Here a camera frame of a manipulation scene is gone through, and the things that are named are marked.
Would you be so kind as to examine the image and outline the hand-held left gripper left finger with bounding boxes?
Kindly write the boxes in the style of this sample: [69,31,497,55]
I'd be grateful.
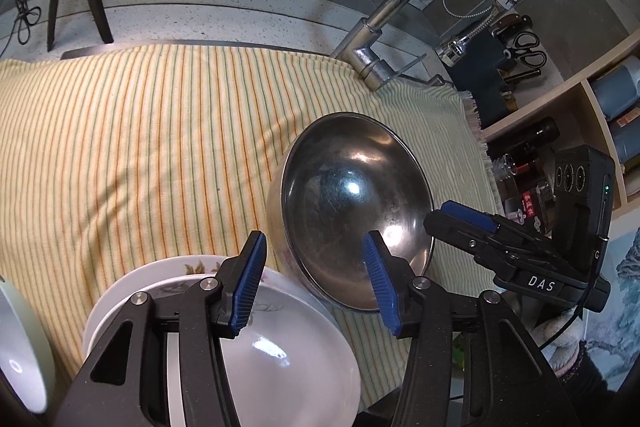
[52,231,268,427]

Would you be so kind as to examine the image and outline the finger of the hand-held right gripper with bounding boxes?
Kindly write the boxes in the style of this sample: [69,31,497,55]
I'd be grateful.
[439,200,552,254]
[423,211,567,277]

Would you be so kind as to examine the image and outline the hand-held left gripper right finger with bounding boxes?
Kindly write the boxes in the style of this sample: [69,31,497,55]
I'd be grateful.
[361,231,571,427]

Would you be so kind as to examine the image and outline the plain white ceramic bowl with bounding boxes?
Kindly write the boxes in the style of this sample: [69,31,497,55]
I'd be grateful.
[165,274,362,427]

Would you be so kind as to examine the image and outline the large stainless steel bowl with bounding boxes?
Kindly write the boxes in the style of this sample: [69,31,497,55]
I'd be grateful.
[266,112,436,313]

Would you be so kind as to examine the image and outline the small stainless steel bowl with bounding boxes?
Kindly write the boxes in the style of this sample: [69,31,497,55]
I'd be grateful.
[0,276,56,414]

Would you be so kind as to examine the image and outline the person's right forearm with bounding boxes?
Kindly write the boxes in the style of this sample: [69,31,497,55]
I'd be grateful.
[556,341,640,427]

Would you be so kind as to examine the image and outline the person's right hand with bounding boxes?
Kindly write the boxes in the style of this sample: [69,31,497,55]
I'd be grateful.
[529,311,585,374]

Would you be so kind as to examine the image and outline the red small box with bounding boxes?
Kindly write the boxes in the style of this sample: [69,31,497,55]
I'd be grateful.
[519,188,552,234]

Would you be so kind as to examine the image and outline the dark glass bottle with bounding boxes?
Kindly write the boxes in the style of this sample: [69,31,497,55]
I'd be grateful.
[491,116,559,164]

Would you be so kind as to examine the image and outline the blue white printed cloth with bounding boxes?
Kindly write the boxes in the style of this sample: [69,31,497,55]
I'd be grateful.
[584,226,640,409]

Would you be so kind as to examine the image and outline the wooden shelf unit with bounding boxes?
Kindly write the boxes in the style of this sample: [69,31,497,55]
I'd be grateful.
[479,23,640,220]

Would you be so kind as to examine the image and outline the dark knife block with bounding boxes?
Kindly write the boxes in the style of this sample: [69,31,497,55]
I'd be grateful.
[451,13,549,128]

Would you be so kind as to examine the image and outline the black scissors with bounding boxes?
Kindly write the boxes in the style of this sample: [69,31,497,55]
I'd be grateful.
[504,31,549,68]

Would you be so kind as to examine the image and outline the yellow striped cloth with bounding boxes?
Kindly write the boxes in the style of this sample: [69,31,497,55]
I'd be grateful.
[0,42,502,409]

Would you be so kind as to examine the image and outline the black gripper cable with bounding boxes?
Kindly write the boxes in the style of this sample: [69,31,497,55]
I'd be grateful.
[536,276,602,349]

